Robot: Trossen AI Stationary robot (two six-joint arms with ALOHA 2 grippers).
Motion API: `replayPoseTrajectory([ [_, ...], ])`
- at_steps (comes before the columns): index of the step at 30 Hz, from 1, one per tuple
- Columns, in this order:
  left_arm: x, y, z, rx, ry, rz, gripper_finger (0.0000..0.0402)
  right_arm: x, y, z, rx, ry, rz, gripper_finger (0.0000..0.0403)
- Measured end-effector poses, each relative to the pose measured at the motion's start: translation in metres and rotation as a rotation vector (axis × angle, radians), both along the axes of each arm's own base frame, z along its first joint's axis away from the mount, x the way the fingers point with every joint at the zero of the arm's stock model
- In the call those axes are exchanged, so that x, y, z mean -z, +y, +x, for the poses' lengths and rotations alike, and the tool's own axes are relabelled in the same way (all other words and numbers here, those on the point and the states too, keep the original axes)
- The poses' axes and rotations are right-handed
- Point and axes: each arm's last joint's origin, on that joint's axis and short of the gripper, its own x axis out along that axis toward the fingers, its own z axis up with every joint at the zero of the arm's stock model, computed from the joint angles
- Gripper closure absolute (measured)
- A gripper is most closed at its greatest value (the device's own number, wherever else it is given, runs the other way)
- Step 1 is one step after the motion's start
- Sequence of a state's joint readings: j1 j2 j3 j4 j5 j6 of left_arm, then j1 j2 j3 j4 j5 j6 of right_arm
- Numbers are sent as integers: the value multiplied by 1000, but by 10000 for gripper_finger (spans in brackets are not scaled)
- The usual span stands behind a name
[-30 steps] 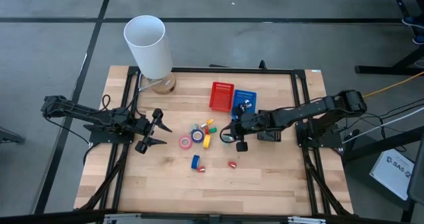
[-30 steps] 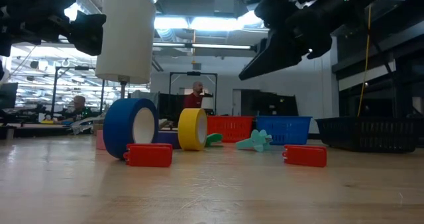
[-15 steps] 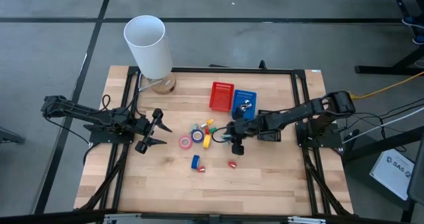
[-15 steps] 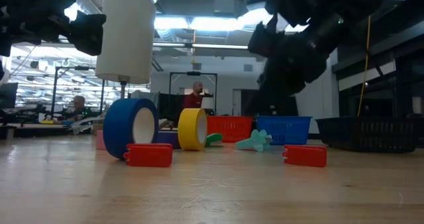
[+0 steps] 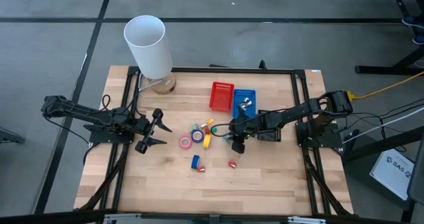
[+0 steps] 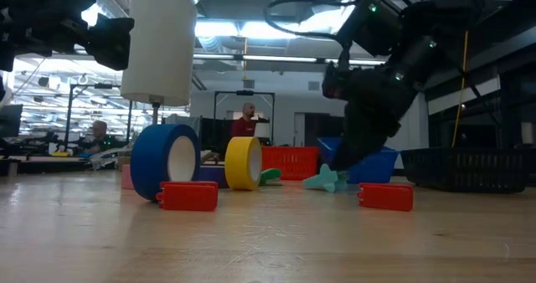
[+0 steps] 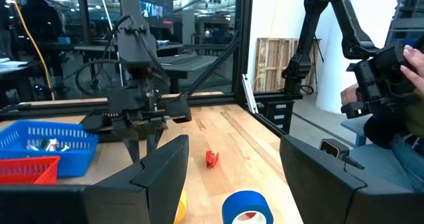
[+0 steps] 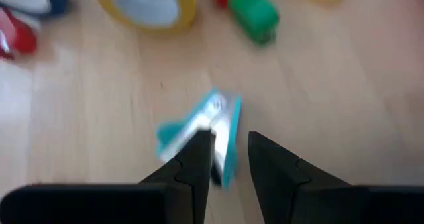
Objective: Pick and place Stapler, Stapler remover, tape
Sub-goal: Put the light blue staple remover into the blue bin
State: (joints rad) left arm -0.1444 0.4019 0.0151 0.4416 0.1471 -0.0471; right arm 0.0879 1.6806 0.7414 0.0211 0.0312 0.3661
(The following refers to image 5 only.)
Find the black aluminium table frame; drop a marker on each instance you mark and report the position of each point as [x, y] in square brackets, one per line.
[198, 69]

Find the dark grey panel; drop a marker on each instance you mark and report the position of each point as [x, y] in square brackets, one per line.
[418, 177]

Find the black desk leg frame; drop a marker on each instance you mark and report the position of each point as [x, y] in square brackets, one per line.
[381, 70]

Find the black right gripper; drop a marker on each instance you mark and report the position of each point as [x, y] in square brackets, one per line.
[246, 128]

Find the black curved frame bracket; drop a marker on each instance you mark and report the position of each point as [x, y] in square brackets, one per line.
[262, 65]

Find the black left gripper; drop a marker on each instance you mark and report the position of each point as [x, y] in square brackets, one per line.
[148, 131]

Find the person's shoe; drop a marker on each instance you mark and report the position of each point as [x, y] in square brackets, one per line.
[414, 22]
[419, 40]

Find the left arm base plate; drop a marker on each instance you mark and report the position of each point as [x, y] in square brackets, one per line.
[99, 138]

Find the white paper box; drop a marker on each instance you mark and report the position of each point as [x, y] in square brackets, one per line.
[392, 171]

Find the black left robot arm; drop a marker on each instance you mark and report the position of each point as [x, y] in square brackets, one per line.
[86, 113]

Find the red plastic basket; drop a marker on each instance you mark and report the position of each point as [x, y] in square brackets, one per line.
[221, 98]

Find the black stand foot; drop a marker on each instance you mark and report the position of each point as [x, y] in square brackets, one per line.
[10, 136]

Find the silver frame bracket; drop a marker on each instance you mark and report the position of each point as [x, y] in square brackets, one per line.
[306, 220]
[122, 219]

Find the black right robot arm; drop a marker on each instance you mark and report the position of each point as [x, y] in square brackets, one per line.
[298, 111]

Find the black side table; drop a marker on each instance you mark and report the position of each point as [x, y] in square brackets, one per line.
[359, 171]

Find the red mini stapler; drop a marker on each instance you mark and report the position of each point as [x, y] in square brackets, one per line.
[207, 130]

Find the black staple remover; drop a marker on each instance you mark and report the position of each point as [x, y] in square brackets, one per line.
[243, 106]

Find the pink tape roll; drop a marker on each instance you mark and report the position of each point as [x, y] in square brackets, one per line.
[181, 142]

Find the dark grey chrome staple remover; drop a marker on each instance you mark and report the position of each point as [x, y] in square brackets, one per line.
[248, 101]

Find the yellow tape roll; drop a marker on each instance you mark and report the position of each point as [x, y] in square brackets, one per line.
[207, 142]

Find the red small cap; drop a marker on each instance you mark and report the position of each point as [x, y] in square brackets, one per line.
[232, 164]
[201, 169]

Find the black plastic basket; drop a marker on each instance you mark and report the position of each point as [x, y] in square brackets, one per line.
[273, 136]

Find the white shade wooden base lamp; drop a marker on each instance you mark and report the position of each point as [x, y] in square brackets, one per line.
[149, 48]

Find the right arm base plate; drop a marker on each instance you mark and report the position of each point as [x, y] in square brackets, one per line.
[331, 141]

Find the blue plastic basket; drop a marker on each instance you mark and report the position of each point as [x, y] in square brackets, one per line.
[236, 99]

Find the green mini stapler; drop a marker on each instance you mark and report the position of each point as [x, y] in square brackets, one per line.
[214, 130]

